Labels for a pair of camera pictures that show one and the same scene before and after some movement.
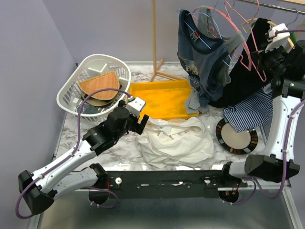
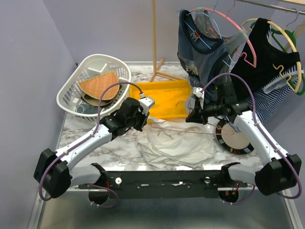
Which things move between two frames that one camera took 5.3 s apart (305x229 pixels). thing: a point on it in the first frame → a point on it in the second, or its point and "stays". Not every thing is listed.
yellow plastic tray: [162, 98] stays
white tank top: [169, 143] stays
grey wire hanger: [296, 18] stays
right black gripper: [261, 55] → [198, 115]
